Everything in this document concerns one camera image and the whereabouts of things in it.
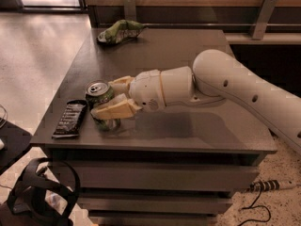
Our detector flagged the green soda can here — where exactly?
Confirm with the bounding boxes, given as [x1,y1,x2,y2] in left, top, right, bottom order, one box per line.
[85,80,120,132]

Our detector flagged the grey drawer cabinet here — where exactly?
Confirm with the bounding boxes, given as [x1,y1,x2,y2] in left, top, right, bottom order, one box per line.
[31,29,277,226]

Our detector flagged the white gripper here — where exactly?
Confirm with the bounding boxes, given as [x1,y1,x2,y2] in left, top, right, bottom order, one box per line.
[91,70,166,120]

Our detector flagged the left metal shelf bracket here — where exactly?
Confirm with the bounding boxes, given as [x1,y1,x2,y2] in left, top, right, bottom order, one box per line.
[123,0,136,21]

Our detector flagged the metal shelf bracket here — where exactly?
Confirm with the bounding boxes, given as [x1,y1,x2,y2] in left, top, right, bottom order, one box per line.
[123,0,136,21]
[250,0,277,40]

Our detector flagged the striped power strip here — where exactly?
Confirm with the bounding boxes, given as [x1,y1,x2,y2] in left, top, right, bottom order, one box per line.
[248,179,297,192]

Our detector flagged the right metal shelf bracket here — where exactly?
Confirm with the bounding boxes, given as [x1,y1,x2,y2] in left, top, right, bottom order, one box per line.
[250,0,277,40]

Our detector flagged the black vr headset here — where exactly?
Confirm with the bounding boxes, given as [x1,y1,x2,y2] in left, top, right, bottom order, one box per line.
[7,157,80,226]

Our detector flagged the green chip bag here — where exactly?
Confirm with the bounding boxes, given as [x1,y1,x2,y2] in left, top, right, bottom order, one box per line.
[96,20,145,45]

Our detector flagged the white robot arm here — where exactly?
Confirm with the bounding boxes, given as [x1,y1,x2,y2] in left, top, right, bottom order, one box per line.
[91,49,301,152]

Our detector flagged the black power cable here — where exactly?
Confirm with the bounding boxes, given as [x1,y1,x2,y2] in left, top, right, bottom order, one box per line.
[237,188,272,226]

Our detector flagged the black rxbar chocolate bar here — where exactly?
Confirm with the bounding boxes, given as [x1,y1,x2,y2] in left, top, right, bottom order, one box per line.
[52,100,87,138]

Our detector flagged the black side table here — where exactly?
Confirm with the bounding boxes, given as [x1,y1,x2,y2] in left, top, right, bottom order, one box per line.
[0,121,32,175]

